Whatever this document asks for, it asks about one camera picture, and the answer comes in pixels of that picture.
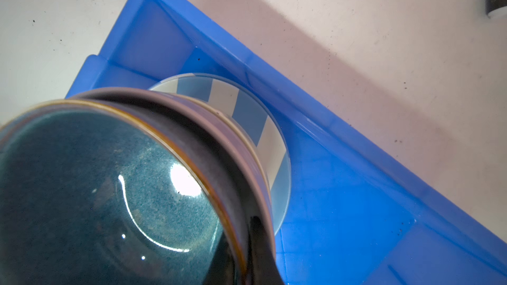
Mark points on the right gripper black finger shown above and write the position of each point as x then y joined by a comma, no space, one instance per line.
262,265

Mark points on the blue plastic bin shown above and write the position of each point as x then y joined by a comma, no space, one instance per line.
356,215

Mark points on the dark teal bowl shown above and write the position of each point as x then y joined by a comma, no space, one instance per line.
111,186

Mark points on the grey ceramic bowl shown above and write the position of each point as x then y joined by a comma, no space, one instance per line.
253,188

